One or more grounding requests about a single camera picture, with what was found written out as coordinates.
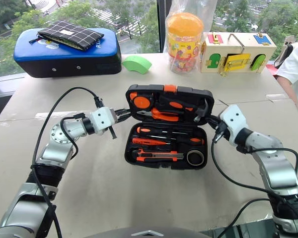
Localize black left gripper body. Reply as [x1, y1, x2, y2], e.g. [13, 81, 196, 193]
[109, 109, 120, 140]

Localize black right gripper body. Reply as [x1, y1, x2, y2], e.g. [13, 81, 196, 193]
[212, 120, 231, 144]

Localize black electrical tape roll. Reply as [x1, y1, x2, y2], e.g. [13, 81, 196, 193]
[186, 148, 205, 167]

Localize black plastic tool case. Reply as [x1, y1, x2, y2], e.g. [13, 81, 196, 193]
[124, 84, 215, 171]

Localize orange black utility knife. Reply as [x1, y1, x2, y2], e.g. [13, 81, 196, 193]
[132, 148, 185, 163]

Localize blue and black case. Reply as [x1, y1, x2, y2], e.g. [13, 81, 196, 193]
[13, 27, 123, 78]

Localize orange black tape measure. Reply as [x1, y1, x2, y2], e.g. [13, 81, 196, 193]
[129, 91, 154, 111]

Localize screwdriver with orange collar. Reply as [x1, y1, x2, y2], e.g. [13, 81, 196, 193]
[136, 126, 176, 136]

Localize orange voltage tester pen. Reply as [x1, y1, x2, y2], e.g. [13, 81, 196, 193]
[132, 137, 172, 146]

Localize green curved foam block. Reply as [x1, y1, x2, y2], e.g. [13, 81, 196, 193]
[122, 55, 153, 75]

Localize red object behind table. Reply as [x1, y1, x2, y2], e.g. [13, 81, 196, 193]
[265, 63, 279, 76]

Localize wooden latch lock box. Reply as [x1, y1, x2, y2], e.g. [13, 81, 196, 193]
[200, 31, 277, 77]

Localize orange lidded toy jar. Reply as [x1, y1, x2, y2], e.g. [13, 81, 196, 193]
[166, 12, 205, 74]

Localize black checkered zip pouch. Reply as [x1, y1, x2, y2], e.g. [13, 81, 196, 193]
[28, 20, 105, 52]

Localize black bag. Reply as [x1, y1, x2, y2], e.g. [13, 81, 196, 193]
[273, 43, 295, 70]

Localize person in white shirt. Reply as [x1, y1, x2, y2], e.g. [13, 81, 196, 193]
[276, 37, 298, 113]

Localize dark rounded robot chest shape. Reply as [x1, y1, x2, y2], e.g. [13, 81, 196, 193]
[83, 226, 212, 238]

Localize clear plastic bag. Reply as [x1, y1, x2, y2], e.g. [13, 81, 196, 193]
[162, 0, 219, 73]

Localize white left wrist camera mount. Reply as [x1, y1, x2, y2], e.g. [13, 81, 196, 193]
[89, 106, 119, 137]

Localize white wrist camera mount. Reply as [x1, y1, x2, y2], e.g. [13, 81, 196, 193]
[89, 106, 119, 137]
[219, 104, 248, 146]

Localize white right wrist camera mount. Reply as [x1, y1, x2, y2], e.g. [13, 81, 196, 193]
[219, 104, 248, 146]

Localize screwdriver black orange handle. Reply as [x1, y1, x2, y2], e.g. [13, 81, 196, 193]
[149, 134, 205, 146]

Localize claw hammer black orange handle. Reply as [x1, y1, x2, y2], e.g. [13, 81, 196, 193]
[158, 95, 210, 122]

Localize orange handled pliers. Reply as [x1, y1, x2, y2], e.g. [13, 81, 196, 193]
[136, 107, 185, 122]

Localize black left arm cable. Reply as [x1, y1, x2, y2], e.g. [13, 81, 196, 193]
[31, 86, 105, 238]

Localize dark window frame post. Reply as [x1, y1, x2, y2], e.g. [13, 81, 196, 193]
[156, 0, 174, 54]

